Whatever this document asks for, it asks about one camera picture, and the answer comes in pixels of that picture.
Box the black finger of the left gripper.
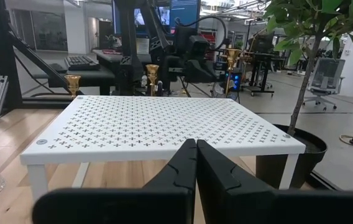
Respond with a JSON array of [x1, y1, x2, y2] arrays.
[[201, 62, 219, 83], [185, 58, 203, 83]]

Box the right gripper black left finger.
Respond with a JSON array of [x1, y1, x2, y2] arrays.
[[32, 138, 198, 224]]

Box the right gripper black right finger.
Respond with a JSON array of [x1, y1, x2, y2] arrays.
[[196, 139, 353, 224]]

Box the tall gold candlestick holder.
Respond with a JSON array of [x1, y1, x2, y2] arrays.
[[225, 48, 242, 98]]

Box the medium gold candlestick holder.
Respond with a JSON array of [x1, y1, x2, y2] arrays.
[[145, 64, 160, 96]]

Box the short gold candlestick holder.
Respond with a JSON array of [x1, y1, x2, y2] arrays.
[[64, 75, 81, 99]]

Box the computer case blue lights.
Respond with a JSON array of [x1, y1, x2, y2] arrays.
[[224, 71, 242, 93]]

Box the blue computer monitor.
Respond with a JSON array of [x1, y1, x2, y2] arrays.
[[111, 0, 201, 35]]

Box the black plant pot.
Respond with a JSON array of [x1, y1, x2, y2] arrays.
[[255, 123, 329, 190]]

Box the black workstation stand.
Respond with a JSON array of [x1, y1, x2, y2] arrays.
[[241, 30, 277, 97]]

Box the white perforated metal shelf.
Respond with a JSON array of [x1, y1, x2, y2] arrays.
[[20, 95, 306, 200]]

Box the dark grey desk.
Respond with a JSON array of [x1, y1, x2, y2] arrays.
[[92, 49, 152, 75], [32, 63, 116, 96]]

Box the black computer keyboard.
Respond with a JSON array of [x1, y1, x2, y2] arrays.
[[64, 55, 100, 71]]

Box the grey mesh office chair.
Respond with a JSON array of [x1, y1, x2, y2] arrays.
[[302, 58, 346, 112]]

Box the green leafy plant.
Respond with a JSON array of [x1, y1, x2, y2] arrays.
[[262, 0, 353, 136]]

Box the black computer mouse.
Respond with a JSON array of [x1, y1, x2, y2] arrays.
[[49, 63, 68, 74]]

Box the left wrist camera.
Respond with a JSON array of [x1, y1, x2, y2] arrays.
[[188, 35, 211, 53]]

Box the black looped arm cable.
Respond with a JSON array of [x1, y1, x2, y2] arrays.
[[176, 15, 227, 52]]

